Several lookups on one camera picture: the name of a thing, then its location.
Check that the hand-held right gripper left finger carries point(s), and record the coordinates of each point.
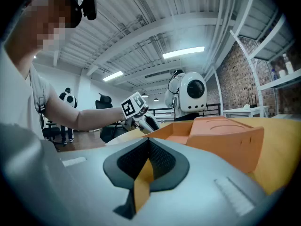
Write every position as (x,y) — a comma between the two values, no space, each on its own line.
(77,187)

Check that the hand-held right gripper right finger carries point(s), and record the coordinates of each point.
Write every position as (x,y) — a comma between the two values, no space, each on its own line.
(202,192)

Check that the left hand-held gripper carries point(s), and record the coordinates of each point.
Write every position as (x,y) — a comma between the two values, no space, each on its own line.
(132,106)

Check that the orange cardboard box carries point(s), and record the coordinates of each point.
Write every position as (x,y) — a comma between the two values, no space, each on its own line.
(225,140)

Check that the person's left forearm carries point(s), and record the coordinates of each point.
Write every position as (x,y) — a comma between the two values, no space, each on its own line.
(98,119)

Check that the black office chair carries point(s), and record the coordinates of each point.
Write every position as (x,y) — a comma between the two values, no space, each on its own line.
(50,131)
(104,102)

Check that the white dome backpack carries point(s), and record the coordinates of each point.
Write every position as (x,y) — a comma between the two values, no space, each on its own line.
(70,98)
(194,92)

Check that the long ceiling light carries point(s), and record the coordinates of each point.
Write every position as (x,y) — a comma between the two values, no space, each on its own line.
(183,52)
(113,76)

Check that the black metal railing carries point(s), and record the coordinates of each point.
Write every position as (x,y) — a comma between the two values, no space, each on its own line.
(211,109)

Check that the white table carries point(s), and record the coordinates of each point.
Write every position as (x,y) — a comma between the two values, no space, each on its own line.
(244,112)

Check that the black router with antennas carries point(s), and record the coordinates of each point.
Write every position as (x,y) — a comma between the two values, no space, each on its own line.
(252,102)

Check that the person's white shirt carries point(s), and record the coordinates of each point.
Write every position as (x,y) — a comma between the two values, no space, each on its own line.
(14,98)

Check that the white metal shelf rack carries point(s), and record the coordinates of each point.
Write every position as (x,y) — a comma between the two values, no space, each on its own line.
(256,55)

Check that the clear plastic bottle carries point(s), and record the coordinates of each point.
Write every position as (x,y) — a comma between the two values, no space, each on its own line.
(274,75)

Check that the white plastic bottle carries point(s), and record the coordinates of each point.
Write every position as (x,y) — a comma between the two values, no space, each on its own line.
(288,65)

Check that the black head-mounted camera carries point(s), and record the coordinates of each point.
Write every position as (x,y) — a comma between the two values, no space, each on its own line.
(90,3)

